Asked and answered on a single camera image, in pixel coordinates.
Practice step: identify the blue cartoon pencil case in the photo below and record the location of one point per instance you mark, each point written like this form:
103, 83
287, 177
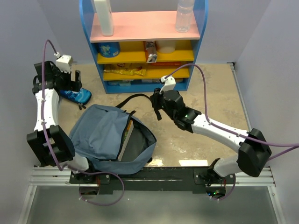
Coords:
80, 98

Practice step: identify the translucent white plastic cup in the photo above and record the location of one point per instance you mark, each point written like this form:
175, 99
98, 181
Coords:
166, 46

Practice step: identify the orange treehouse book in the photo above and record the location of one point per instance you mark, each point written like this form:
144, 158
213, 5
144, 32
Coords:
126, 139

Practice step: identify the blue-grey fabric backpack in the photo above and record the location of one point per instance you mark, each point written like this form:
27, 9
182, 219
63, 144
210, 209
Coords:
99, 133

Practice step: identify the clear plastic water bottle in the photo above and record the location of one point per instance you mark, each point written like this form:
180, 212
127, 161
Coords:
183, 16

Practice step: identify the flat red box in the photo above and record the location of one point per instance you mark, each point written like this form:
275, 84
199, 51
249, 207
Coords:
167, 64

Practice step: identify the blue wooden shelf unit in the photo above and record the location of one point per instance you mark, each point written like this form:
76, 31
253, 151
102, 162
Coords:
131, 30

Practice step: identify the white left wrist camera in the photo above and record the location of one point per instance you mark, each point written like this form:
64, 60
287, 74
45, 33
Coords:
64, 63

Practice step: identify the yellow chips bag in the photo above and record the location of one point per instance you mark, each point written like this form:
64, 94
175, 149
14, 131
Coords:
128, 69

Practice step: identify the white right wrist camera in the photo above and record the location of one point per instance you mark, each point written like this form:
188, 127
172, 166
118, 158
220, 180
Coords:
168, 83

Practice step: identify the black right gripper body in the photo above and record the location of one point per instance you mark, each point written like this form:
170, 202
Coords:
159, 103

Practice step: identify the blue cylindrical snack can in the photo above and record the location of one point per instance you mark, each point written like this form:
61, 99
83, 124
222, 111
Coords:
109, 49

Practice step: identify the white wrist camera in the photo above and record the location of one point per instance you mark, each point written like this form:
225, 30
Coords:
64, 63
168, 83

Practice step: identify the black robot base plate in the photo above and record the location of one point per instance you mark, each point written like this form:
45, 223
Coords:
107, 184

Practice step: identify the red and silver snack box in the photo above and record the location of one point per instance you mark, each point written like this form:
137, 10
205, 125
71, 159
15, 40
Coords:
150, 52

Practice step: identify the white items on bottom shelf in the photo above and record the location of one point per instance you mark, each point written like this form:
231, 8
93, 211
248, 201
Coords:
132, 82

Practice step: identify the aluminium front frame rail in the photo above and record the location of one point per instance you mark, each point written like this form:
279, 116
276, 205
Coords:
52, 177

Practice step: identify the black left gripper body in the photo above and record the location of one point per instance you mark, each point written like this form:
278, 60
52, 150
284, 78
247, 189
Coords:
64, 80

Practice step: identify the white rectangular bottle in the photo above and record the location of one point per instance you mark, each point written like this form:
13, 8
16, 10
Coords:
104, 13

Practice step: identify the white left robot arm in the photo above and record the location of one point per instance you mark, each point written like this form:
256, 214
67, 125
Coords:
50, 144

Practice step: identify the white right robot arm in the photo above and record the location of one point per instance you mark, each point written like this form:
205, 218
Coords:
251, 152

